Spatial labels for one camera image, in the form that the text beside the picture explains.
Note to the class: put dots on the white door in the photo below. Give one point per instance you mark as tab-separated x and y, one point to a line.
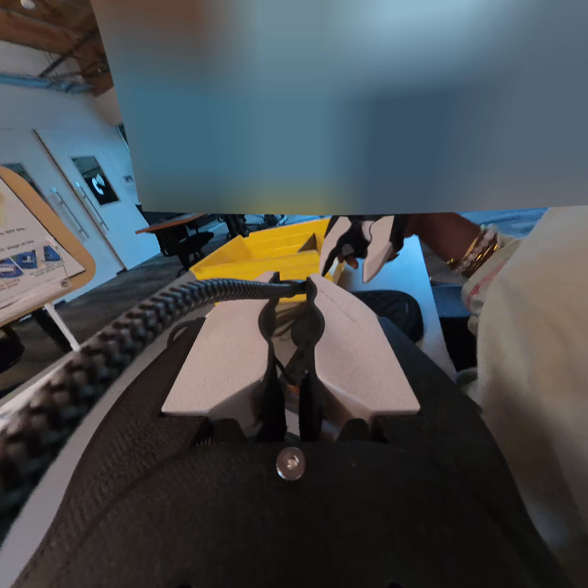
115	220

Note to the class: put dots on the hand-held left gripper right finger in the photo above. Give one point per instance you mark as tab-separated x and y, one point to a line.
363	363

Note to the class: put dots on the yellow plastic bin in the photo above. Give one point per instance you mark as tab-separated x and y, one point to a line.
257	255

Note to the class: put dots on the brown wooden desk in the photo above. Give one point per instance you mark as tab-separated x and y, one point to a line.
170	223

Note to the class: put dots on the black quilted pad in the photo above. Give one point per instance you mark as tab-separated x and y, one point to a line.
395	310

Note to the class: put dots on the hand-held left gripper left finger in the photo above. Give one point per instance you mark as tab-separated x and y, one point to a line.
220	358

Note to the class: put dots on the person's right hand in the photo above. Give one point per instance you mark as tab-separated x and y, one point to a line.
432	234

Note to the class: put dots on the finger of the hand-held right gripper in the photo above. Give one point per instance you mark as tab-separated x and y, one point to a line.
379	250
331	241

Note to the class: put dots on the black phone door sign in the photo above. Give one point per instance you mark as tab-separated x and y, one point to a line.
99	183

